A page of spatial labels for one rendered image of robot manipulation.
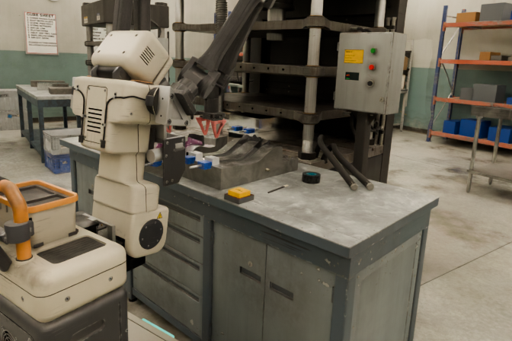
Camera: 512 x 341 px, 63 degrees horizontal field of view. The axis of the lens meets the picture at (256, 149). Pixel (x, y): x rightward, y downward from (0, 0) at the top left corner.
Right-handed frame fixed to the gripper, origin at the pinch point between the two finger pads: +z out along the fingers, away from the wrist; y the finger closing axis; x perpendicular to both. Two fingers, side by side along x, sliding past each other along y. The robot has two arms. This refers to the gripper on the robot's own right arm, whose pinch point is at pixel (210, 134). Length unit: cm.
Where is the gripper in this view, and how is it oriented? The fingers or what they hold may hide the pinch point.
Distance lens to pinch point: 168.6
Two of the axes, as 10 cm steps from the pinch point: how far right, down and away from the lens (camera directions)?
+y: -7.3, -1.9, 6.6
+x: -6.8, 1.4, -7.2
